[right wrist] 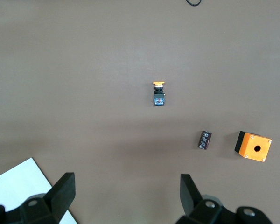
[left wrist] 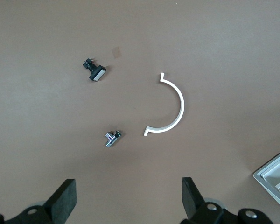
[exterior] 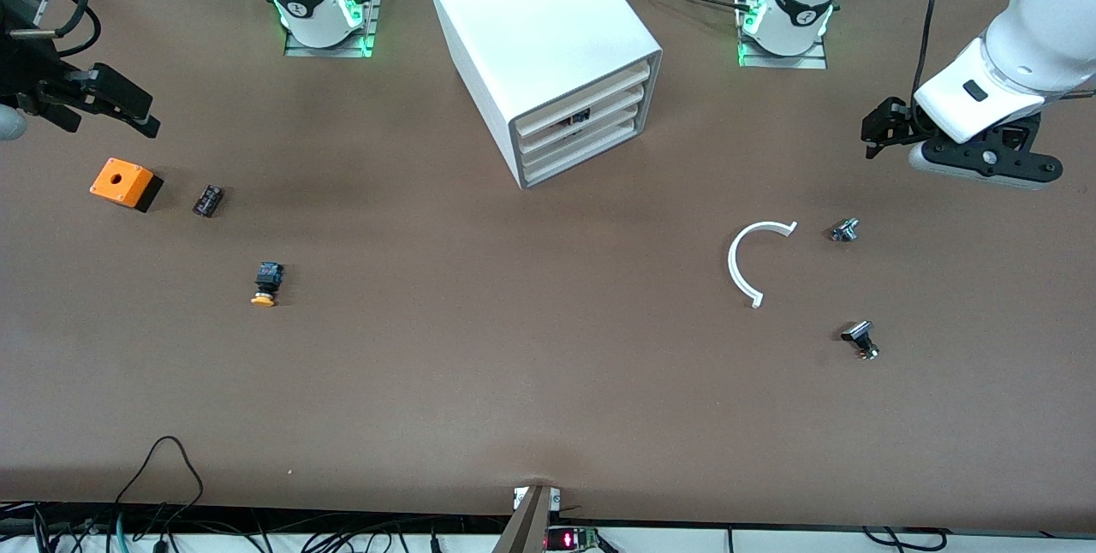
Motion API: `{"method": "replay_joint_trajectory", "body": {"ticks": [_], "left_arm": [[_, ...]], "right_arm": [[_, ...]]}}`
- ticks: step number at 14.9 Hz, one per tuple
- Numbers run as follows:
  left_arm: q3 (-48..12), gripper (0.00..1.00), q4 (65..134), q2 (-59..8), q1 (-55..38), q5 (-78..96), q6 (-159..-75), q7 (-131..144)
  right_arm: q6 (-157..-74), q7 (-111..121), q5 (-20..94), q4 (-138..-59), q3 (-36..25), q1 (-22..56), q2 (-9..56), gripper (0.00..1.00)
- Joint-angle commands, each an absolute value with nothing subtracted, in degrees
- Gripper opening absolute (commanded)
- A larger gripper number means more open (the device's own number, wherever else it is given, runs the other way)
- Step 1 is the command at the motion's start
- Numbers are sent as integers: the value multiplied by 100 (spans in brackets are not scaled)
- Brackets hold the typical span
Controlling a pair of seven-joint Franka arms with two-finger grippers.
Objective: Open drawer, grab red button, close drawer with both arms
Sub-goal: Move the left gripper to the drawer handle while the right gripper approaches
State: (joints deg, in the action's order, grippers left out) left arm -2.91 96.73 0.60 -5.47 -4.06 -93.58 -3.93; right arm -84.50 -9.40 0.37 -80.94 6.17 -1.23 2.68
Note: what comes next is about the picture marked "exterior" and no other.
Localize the orange button box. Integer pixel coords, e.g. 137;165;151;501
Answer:
89;158;164;213

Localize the yellow push button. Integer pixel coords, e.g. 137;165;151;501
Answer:
250;261;285;308

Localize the white drawer cabinet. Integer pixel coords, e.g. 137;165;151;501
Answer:
424;0;664;190

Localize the white curved plastic arc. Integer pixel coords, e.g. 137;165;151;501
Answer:
727;220;799;310

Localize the device with red display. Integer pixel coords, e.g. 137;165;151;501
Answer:
545;526;602;553

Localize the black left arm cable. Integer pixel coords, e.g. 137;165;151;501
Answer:
911;0;958;110

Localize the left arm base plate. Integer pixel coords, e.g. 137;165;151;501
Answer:
736;0;829;70

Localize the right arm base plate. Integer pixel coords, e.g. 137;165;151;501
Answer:
283;0;383;58

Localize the black key switch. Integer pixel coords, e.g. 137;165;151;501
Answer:
840;321;881;361

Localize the black looped cable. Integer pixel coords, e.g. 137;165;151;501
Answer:
111;436;206;537

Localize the black cable bundle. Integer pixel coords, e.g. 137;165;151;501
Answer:
0;500;515;553

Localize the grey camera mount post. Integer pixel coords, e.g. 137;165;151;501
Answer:
492;485;563;553

